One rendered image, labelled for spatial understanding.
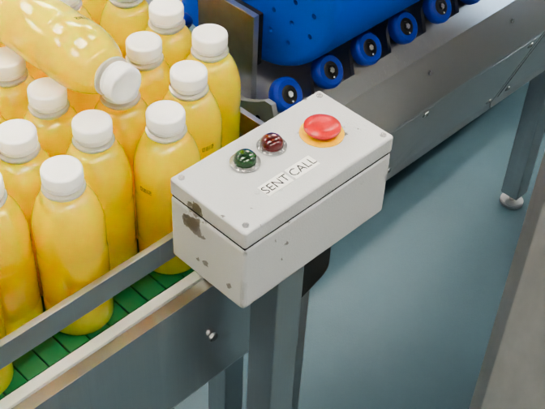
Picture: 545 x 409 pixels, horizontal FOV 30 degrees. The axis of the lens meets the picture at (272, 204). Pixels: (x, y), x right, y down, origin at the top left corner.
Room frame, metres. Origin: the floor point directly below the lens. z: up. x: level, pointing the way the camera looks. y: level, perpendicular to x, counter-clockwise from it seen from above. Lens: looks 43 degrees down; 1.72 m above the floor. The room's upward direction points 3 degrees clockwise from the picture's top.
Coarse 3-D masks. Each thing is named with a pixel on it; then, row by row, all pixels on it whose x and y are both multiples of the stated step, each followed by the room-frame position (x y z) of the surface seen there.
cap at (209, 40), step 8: (208, 24) 0.94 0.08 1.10; (216, 24) 0.94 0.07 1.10; (192, 32) 0.92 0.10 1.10; (200, 32) 0.92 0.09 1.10; (208, 32) 0.92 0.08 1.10; (216, 32) 0.92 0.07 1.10; (224, 32) 0.92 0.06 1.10; (192, 40) 0.92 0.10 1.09; (200, 40) 0.91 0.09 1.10; (208, 40) 0.91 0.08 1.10; (216, 40) 0.91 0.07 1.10; (224, 40) 0.91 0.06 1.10; (200, 48) 0.91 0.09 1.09; (208, 48) 0.90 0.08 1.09; (216, 48) 0.91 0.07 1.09; (224, 48) 0.91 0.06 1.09; (208, 56) 0.90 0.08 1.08
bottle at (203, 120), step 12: (168, 96) 0.85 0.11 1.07; (180, 96) 0.84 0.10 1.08; (192, 96) 0.84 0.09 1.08; (204, 96) 0.85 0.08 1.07; (192, 108) 0.83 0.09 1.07; (204, 108) 0.84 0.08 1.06; (216, 108) 0.85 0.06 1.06; (192, 120) 0.82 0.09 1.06; (204, 120) 0.83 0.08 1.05; (216, 120) 0.84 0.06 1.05; (192, 132) 0.82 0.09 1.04; (204, 132) 0.83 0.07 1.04; (216, 132) 0.84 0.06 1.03; (204, 144) 0.82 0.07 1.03; (216, 144) 0.83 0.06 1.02; (204, 156) 0.82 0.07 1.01
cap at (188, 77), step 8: (176, 64) 0.86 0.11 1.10; (184, 64) 0.86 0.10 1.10; (192, 64) 0.86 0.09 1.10; (200, 64) 0.86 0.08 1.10; (176, 72) 0.85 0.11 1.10; (184, 72) 0.85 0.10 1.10; (192, 72) 0.85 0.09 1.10; (200, 72) 0.85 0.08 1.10; (176, 80) 0.84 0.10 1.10; (184, 80) 0.84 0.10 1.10; (192, 80) 0.84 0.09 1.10; (200, 80) 0.84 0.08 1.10; (176, 88) 0.84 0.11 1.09; (184, 88) 0.83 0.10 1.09; (192, 88) 0.83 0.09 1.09; (200, 88) 0.84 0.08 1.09
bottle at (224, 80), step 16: (192, 48) 0.92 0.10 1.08; (208, 64) 0.91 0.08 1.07; (224, 64) 0.91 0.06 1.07; (208, 80) 0.89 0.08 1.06; (224, 80) 0.90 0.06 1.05; (240, 80) 0.92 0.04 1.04; (224, 96) 0.89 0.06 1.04; (240, 96) 0.92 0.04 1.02; (224, 112) 0.89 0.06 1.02; (224, 128) 0.89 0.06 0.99; (224, 144) 0.89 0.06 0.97
